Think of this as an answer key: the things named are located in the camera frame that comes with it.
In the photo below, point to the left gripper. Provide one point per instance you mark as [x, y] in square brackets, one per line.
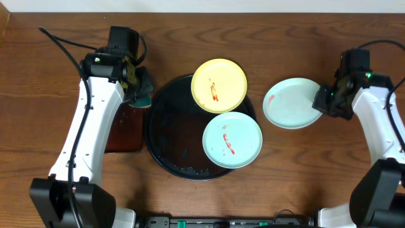
[147, 85]

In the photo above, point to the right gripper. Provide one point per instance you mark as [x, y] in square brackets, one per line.
[319, 102]

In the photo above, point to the green yellow sponge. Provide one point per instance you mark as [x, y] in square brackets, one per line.
[143, 102]

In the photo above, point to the light blue plate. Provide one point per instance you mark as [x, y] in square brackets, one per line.
[232, 140]
[289, 103]

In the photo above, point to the light blue plate front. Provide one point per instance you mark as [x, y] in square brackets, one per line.
[232, 140]

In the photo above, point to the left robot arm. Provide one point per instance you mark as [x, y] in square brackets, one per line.
[73, 190]

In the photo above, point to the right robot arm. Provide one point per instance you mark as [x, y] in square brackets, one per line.
[375, 201]

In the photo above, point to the black rectangular tray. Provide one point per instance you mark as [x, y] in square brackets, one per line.
[126, 134]

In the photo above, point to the black round tray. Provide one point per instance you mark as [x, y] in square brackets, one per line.
[173, 132]

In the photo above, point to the yellow plate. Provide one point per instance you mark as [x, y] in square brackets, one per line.
[219, 85]

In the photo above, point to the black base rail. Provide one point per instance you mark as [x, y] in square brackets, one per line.
[284, 218]

